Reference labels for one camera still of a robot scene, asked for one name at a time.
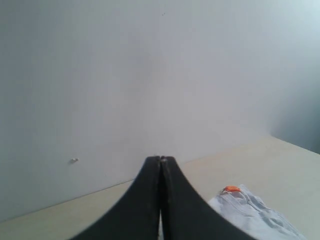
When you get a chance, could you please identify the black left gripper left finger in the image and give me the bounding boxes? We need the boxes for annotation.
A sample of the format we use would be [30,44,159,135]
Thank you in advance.
[72,156,161,240]

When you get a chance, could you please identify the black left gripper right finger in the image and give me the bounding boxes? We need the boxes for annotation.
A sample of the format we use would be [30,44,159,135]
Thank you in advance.
[159,156,253,240]

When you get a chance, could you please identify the white t-shirt red Chinese lettering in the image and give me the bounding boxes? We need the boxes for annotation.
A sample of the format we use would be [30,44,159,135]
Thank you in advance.
[208,184,305,240]

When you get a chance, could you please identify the orange ribbon size tag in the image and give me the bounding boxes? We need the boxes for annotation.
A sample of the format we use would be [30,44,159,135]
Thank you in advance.
[219,185,241,194]

